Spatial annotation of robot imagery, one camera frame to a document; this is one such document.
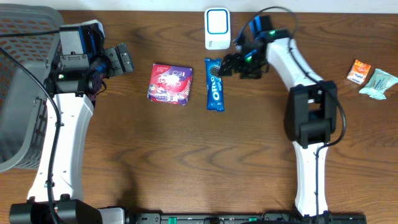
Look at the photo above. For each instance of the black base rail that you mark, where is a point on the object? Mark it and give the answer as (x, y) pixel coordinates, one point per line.
(242, 218)

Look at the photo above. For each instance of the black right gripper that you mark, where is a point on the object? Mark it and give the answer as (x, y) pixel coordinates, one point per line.
(237, 64)

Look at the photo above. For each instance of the white barcode scanner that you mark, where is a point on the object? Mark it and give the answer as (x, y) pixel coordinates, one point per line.
(217, 28)

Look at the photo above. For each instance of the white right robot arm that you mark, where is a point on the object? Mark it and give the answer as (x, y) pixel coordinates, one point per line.
(311, 111)

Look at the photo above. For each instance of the blue Oreo cookie pack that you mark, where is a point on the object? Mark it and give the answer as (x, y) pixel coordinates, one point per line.
(214, 84)

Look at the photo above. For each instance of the orange Kleenex tissue pack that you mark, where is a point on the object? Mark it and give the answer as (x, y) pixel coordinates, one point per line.
(358, 72)

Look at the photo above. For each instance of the green wet wipes pack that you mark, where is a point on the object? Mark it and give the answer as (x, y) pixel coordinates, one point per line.
(379, 82)

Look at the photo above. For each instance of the red purple pad package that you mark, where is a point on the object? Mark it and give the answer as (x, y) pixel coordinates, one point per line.
(170, 84)

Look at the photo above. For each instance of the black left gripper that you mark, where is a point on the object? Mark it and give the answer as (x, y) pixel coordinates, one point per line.
(111, 61)

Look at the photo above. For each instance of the grey plastic basket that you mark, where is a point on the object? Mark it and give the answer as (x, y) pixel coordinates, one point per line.
(27, 35)

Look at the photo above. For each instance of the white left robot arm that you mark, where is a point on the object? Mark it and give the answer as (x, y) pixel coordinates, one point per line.
(56, 195)

